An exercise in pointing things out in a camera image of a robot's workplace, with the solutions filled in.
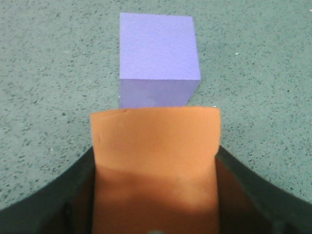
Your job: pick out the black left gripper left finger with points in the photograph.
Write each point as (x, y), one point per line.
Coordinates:
(64, 206)

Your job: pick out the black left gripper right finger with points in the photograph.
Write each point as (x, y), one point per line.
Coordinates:
(249, 204)

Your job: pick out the orange foam cube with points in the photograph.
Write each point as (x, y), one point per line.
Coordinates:
(155, 170)

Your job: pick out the purple foam cube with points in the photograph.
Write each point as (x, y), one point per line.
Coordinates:
(159, 65)

